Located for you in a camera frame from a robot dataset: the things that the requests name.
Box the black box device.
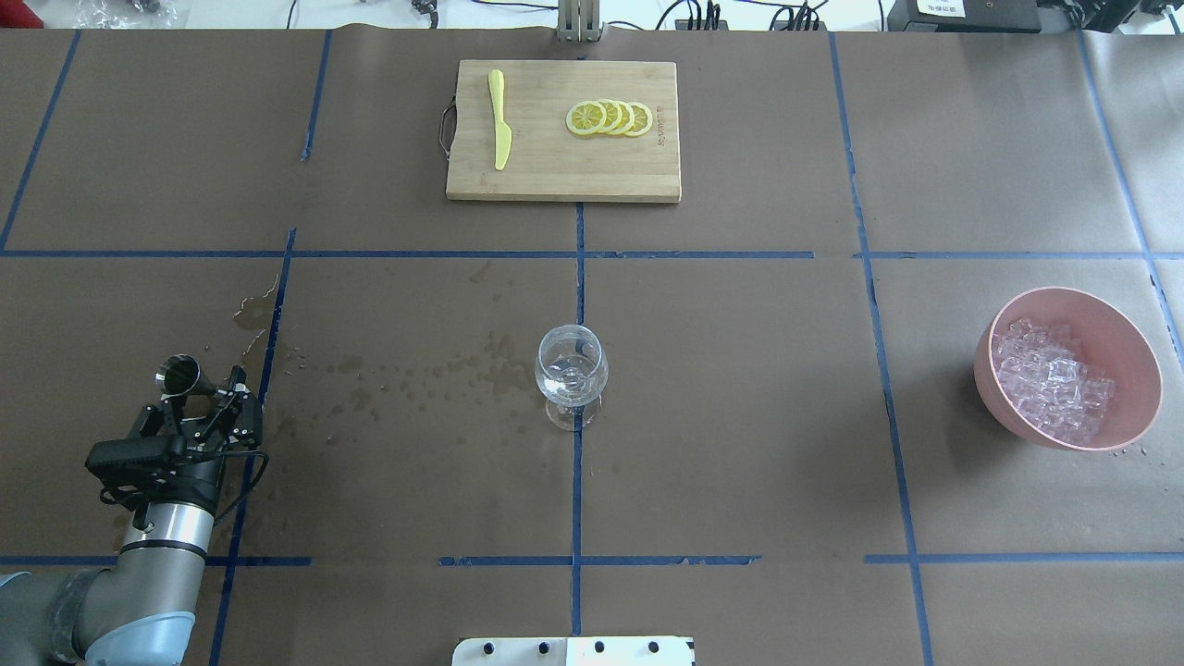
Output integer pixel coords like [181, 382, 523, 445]
[884, 1, 1042, 34]

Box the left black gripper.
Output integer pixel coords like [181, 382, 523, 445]
[128, 366, 264, 510]

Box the pink bowl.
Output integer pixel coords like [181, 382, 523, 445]
[973, 286, 1166, 452]

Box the lemon slice rightmost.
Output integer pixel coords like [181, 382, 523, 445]
[565, 100, 610, 136]

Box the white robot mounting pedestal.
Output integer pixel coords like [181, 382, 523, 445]
[451, 635, 697, 665]

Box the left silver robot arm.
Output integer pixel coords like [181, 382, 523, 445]
[1, 354, 269, 665]

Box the clear wine glass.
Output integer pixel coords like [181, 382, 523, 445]
[536, 324, 609, 433]

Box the bamboo cutting board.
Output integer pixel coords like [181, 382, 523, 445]
[445, 59, 684, 204]

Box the pile of clear ice cubes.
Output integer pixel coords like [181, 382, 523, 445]
[990, 319, 1117, 447]

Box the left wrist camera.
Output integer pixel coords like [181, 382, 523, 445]
[84, 436, 189, 488]

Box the clear plastic bag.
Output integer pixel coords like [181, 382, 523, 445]
[73, 1, 191, 30]

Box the yellow plastic knife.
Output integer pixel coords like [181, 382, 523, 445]
[487, 70, 514, 169]

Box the steel cocktail jigger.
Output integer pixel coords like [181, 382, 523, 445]
[154, 354, 219, 401]

